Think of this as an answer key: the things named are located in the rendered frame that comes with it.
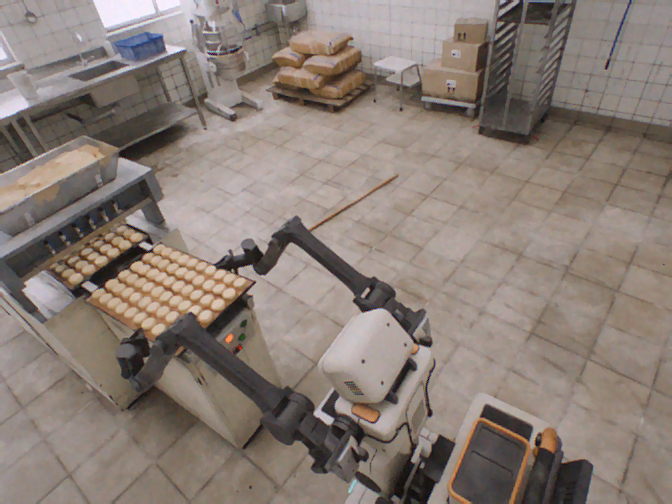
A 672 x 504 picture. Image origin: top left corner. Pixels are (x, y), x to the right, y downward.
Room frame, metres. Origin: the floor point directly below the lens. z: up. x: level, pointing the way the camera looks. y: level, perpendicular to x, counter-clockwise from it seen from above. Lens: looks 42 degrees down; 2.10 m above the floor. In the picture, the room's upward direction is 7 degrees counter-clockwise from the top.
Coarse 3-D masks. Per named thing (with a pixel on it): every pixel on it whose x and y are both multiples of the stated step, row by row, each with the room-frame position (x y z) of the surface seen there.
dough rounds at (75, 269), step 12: (120, 228) 1.68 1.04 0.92; (96, 240) 1.61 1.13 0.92; (108, 240) 1.60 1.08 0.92; (120, 240) 1.58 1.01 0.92; (132, 240) 1.58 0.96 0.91; (84, 252) 1.53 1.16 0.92; (96, 252) 1.53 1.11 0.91; (108, 252) 1.51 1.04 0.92; (120, 252) 1.52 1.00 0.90; (72, 264) 1.46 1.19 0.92; (84, 264) 1.44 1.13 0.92; (96, 264) 1.44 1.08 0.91; (60, 276) 1.40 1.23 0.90; (72, 276) 1.37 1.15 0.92; (84, 276) 1.38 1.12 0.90
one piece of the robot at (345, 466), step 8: (344, 448) 0.43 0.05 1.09; (344, 456) 0.41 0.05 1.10; (352, 456) 0.42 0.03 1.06; (336, 464) 0.40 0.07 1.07; (344, 464) 0.40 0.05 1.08; (352, 464) 0.41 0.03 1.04; (336, 472) 0.41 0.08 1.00; (344, 472) 0.39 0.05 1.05; (352, 472) 0.40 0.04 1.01; (344, 480) 0.39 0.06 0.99
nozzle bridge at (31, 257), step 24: (120, 168) 1.79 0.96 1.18; (144, 168) 1.76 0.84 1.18; (96, 192) 1.60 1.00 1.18; (120, 192) 1.61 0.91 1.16; (144, 192) 1.76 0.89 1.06; (72, 216) 1.44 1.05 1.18; (96, 216) 1.58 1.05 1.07; (120, 216) 1.60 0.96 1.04; (0, 240) 1.33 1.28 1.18; (24, 240) 1.31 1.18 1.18; (72, 240) 1.46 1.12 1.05; (0, 264) 1.22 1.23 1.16; (24, 264) 1.32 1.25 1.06; (48, 264) 1.34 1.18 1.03; (24, 288) 1.22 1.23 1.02
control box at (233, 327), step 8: (240, 312) 1.11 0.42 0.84; (232, 320) 1.08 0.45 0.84; (240, 320) 1.07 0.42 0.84; (248, 320) 1.10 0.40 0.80; (224, 328) 1.04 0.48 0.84; (232, 328) 1.04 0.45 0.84; (240, 328) 1.06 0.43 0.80; (248, 328) 1.09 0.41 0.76; (216, 336) 1.01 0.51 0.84; (224, 336) 1.01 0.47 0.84; (232, 336) 1.03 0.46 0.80; (248, 336) 1.08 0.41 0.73; (224, 344) 0.99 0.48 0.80; (232, 344) 1.02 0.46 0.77; (240, 344) 1.04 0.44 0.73; (232, 352) 1.01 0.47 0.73; (208, 368) 0.93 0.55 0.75
